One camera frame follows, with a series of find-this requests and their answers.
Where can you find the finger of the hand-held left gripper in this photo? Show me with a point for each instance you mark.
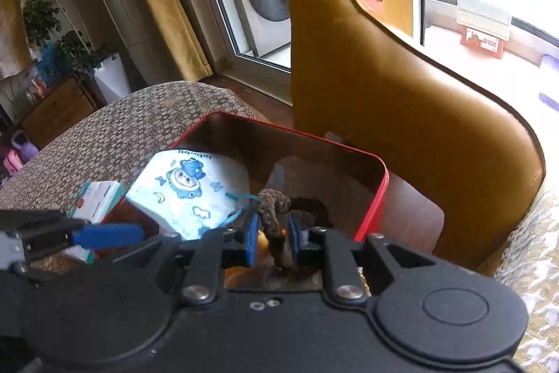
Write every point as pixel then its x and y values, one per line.
pixel 109 235
pixel 35 218

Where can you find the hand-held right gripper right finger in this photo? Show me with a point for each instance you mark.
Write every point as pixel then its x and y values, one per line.
pixel 295 242

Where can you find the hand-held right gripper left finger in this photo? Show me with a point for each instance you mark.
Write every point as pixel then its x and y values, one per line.
pixel 250 244

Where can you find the teal white packet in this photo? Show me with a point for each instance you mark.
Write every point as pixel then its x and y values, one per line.
pixel 98 196

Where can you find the blue printed face mask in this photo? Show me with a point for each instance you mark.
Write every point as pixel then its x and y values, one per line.
pixel 183 189

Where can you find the red tin box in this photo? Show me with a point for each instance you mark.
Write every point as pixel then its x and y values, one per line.
pixel 305 154

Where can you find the purple kettlebell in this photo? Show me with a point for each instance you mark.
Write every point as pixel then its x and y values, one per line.
pixel 24 145

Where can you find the wooden cabinet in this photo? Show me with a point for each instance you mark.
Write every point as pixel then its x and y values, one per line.
pixel 52 106

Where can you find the toy in clear box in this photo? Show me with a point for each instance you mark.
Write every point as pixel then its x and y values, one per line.
pixel 35 87

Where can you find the blue toy box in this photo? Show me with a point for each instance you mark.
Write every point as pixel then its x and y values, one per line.
pixel 46 67

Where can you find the white planter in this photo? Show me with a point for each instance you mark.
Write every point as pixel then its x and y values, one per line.
pixel 111 78

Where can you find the yellow giraffe statue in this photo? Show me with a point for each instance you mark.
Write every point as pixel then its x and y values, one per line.
pixel 393 93

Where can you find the red printed box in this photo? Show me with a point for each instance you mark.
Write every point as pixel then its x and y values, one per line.
pixel 480 43

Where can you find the white ribbed panel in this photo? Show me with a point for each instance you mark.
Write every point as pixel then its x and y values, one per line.
pixel 482 17

